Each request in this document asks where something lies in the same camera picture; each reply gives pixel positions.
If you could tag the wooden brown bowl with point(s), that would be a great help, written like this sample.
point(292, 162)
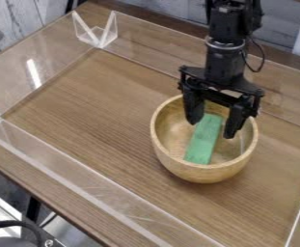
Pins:
point(172, 133)

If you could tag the green rectangular block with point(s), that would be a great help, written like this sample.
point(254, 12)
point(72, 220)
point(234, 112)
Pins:
point(204, 140)

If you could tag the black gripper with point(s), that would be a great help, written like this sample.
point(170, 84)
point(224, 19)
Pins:
point(241, 96)

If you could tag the clear acrylic corner bracket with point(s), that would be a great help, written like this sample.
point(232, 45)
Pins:
point(96, 36)

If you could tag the clear acrylic barrier wall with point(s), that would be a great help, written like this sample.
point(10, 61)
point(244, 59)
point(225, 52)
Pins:
point(77, 106)

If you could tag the black table leg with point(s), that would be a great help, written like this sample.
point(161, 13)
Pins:
point(34, 209)

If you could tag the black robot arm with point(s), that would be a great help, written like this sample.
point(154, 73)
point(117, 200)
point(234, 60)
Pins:
point(220, 81)

